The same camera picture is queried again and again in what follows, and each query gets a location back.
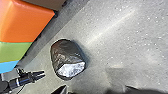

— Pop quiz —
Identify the brown sofa seat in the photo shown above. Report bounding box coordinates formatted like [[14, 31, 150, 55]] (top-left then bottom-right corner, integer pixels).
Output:
[[21, 0, 68, 13]]

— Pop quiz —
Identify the orange sofa seat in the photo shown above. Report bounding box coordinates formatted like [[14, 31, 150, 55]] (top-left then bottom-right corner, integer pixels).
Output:
[[0, 0, 56, 44]]

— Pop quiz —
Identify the blue sofa seat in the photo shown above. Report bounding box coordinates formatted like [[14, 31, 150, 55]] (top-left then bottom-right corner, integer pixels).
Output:
[[0, 59, 22, 75]]

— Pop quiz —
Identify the green sofa seat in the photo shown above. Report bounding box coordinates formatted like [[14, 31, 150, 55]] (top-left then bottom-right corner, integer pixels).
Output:
[[0, 41, 34, 64]]

